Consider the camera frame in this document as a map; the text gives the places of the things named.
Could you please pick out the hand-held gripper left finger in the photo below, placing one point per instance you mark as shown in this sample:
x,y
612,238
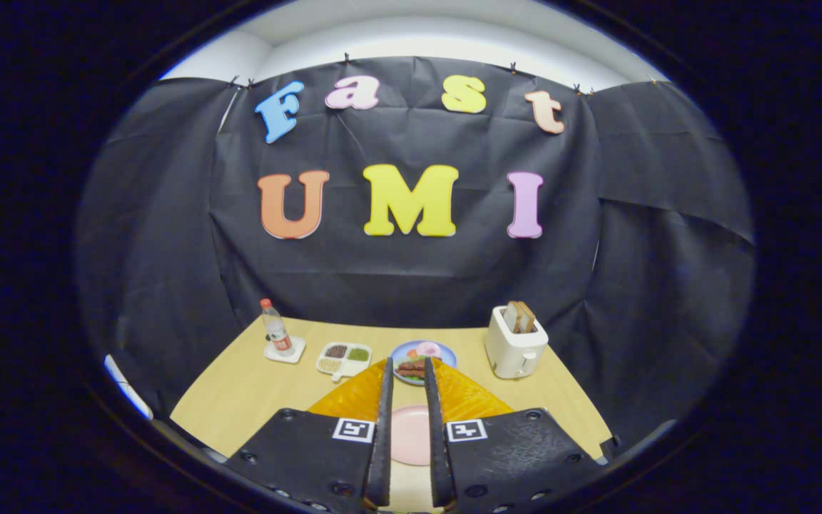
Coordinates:
x,y
380,442

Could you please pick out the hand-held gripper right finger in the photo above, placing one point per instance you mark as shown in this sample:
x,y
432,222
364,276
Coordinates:
x,y
439,442

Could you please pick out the pink plate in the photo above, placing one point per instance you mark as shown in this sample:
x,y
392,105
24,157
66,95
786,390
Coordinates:
x,y
411,435

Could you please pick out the brown meat strip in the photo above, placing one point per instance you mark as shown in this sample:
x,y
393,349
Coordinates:
x,y
411,373
411,365

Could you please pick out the white divided condiment tray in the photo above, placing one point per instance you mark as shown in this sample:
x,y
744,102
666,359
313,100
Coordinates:
x,y
345,364

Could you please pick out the blue plate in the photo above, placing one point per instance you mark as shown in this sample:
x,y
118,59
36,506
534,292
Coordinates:
x,y
448,355

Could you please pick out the pink ham slice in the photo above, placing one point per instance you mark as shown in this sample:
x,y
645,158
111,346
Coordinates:
x,y
429,349

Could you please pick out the white toaster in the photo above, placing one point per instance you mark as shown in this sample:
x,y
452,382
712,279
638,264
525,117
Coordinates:
x,y
514,353

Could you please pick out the white square coaster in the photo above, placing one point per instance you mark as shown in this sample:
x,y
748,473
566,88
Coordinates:
x,y
297,352

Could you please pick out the toast bread slice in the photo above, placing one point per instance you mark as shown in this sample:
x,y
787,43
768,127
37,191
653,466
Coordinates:
x,y
511,318
526,316

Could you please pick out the clear water bottle red label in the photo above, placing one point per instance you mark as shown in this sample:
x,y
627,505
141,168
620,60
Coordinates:
x,y
277,332

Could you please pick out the black backdrop cloth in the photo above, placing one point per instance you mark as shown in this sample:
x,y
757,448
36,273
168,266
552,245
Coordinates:
x,y
411,278

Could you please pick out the white device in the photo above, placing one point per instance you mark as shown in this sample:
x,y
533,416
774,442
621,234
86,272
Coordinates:
x,y
128,389

